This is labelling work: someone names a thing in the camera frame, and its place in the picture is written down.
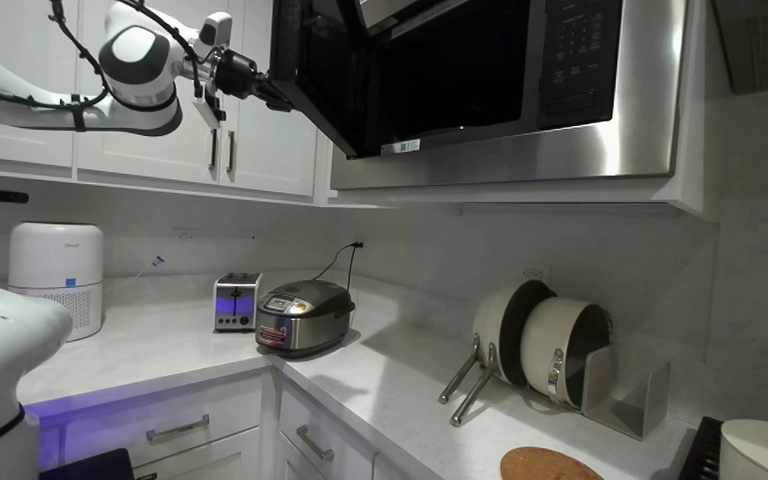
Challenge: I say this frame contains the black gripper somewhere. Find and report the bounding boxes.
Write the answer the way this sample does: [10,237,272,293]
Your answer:
[210,48,296,116]

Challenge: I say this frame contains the black glass microwave door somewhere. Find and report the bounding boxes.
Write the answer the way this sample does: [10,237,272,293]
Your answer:
[268,0,422,161]

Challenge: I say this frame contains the stainless steel microwave body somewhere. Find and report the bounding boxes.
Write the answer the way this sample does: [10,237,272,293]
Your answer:
[328,0,688,196]

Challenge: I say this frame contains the white upper cabinet beside microwave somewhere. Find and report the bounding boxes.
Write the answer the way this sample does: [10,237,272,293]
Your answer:
[661,0,726,221]

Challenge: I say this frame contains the silver toaster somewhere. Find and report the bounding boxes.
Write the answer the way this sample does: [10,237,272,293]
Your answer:
[210,273,265,336]

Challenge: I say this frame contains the stainless steel rice cooker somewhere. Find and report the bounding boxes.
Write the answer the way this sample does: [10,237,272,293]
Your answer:
[253,278,357,360]

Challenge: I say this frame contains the white air purifier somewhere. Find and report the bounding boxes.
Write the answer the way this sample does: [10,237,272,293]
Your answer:
[6,221,108,345]

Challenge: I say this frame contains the white lower corner cabinet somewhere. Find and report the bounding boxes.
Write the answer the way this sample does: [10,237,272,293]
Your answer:
[21,368,276,480]

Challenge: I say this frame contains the cream frying pan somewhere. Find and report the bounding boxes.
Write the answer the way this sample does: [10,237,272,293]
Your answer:
[437,288,514,409]
[448,278,558,426]

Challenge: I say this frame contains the white lower cabinet with drawers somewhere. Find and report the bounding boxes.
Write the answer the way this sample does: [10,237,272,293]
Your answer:
[272,368,458,480]

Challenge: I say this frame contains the cream saucepan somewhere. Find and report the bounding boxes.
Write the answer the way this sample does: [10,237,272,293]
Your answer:
[521,293,617,412]

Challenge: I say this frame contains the round cork trivet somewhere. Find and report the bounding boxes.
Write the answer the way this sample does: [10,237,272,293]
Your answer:
[500,446,606,480]

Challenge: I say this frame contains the white plates in rack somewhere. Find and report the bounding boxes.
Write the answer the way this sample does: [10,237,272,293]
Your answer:
[578,345,672,441]

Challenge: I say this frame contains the black gas stove top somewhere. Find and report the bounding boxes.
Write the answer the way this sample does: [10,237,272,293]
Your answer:
[674,413,726,480]

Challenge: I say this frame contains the white pot with lid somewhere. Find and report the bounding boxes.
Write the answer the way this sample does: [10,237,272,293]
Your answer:
[718,420,768,480]

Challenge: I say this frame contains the white upper cabinet paired handles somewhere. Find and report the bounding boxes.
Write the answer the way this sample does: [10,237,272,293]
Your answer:
[0,0,321,200]

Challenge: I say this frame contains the silver cabinet door handle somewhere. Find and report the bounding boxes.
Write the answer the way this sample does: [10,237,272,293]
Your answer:
[225,129,241,181]
[209,125,225,184]

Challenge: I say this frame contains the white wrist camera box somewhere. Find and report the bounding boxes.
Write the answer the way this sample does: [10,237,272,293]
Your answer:
[196,8,234,50]

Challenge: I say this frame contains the black rice cooker power cable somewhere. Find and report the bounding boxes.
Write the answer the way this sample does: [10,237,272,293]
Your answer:
[313,237,368,290]

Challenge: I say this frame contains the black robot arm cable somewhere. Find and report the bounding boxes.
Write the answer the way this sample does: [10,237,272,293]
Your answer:
[0,0,213,136]

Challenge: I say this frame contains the silver drawer handle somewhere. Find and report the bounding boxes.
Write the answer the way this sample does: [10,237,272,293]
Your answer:
[144,413,213,448]
[293,425,340,465]

